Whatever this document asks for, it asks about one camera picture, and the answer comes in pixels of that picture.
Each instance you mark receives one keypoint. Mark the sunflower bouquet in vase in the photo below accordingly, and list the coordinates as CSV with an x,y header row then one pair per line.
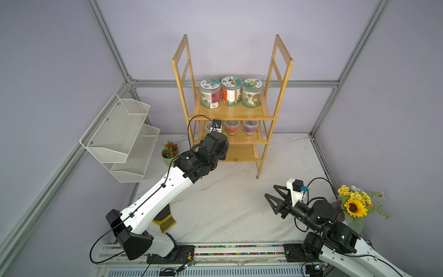
x,y
357,204

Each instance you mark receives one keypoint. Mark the black and yellow glove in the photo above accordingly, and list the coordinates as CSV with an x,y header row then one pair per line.
x,y
164,219

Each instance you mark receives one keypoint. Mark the seed jar with red base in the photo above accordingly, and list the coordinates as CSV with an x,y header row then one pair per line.
x,y
231,90

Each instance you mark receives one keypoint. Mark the green pot with red flowers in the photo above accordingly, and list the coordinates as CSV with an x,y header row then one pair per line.
x,y
170,151

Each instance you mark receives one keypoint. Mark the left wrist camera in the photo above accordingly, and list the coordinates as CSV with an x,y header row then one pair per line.
x,y
216,126

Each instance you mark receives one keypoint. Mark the small clear seed cup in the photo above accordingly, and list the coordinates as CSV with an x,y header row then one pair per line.
x,y
232,126
250,127
208,127

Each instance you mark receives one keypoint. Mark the green-lid sunflower seed jar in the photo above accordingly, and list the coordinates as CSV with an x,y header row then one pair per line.
x,y
251,93

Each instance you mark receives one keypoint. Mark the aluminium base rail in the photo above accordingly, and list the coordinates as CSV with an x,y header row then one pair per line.
x,y
266,259

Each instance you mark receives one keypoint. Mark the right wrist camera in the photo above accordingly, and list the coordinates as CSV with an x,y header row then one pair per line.
x,y
297,190

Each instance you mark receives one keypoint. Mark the bamboo three-tier shelf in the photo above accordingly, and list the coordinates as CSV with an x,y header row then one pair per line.
x,y
244,148

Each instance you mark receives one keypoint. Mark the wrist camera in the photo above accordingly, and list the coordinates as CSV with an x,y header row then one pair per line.
x,y
216,126
297,190

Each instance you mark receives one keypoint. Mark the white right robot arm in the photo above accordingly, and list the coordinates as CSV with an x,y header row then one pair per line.
x,y
329,240

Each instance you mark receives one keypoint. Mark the seed jar with floral lid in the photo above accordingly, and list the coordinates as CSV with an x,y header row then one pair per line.
x,y
210,90

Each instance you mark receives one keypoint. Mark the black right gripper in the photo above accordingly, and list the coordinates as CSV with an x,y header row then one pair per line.
x,y
286,206

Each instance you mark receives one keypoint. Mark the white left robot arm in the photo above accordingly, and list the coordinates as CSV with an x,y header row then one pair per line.
x,y
130,226

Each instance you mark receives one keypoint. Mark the white mesh wall basket rack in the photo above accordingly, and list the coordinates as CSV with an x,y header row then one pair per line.
x,y
121,140

